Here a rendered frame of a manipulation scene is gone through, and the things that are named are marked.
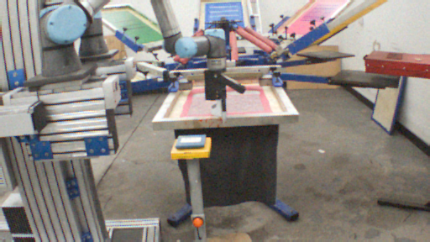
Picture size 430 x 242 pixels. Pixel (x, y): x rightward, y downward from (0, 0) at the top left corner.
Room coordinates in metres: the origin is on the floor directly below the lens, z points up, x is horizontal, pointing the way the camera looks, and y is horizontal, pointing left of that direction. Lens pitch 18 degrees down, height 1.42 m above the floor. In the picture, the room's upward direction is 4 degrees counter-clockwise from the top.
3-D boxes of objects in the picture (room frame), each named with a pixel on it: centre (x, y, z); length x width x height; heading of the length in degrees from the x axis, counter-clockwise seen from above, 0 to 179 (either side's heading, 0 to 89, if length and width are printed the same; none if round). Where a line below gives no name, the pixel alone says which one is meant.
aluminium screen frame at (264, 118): (1.75, -0.06, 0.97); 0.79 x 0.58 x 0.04; 177
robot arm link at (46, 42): (1.16, 0.52, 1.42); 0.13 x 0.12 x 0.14; 34
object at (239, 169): (1.46, -0.05, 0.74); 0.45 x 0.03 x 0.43; 87
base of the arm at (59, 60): (1.17, 0.52, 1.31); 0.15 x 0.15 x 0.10
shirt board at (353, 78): (2.44, -0.68, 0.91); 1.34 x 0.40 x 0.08; 57
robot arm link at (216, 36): (1.38, -0.02, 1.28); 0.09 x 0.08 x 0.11; 124
